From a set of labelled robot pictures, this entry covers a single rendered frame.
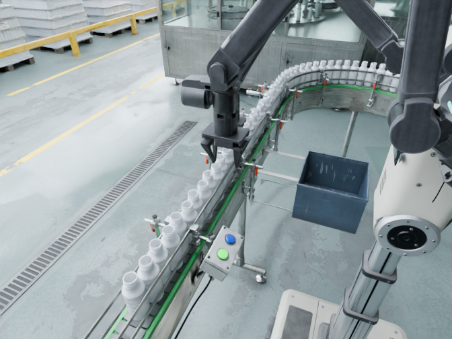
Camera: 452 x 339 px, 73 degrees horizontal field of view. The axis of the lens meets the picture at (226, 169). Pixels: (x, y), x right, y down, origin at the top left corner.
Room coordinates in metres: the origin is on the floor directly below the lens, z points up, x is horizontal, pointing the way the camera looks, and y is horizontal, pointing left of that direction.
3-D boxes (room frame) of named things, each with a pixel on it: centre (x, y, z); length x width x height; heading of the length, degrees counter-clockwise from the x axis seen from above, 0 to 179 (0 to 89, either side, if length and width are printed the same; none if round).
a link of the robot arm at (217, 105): (0.65, 0.01, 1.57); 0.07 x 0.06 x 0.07; 69
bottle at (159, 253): (0.58, 0.20, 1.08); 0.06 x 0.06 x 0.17
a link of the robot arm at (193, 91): (0.66, 0.04, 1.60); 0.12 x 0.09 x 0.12; 69
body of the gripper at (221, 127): (0.65, 0.00, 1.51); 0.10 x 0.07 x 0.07; 68
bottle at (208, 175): (0.91, 0.07, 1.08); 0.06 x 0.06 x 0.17
